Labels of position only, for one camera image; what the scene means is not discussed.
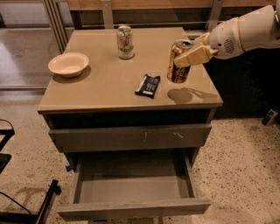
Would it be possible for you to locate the black chair frame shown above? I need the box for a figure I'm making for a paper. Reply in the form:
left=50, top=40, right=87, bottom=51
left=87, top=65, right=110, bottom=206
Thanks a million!
left=0, top=118, right=62, bottom=224

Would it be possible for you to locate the grey drawer cabinet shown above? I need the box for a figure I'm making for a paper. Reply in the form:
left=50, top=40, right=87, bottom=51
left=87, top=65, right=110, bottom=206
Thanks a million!
left=37, top=27, right=224, bottom=224

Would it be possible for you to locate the dark blue snack wrapper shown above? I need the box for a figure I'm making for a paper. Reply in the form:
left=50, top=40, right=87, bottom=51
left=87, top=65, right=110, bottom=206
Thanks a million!
left=135, top=74, right=161, bottom=99

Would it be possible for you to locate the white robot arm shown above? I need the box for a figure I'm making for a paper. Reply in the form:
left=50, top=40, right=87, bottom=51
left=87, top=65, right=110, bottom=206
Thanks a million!
left=174, top=1, right=280, bottom=67

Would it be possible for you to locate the open middle drawer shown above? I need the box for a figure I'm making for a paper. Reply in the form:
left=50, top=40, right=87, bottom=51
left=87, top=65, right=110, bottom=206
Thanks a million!
left=58, top=150, right=210, bottom=221

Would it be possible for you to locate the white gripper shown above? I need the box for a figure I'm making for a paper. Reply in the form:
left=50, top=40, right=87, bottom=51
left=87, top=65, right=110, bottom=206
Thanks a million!
left=174, top=17, right=244, bottom=67

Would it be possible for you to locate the closed top drawer front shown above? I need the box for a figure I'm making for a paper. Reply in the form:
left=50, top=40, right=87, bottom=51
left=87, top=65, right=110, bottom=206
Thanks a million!
left=49, top=123, right=212, bottom=152

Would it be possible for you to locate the white paper bowl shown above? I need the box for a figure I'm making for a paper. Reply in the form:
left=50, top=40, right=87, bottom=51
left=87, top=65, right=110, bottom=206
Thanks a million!
left=48, top=52, right=89, bottom=78

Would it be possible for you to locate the orange soda can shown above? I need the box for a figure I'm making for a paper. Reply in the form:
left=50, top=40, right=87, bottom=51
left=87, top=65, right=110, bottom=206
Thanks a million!
left=167, top=38, right=193, bottom=83

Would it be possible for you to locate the white green soda can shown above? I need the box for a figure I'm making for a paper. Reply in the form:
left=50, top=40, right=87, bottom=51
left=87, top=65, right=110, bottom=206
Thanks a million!
left=116, top=25, right=134, bottom=60

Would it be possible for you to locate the small grey floor object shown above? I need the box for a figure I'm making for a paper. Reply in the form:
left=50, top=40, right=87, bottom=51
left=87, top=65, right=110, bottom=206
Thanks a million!
left=262, top=108, right=278, bottom=126

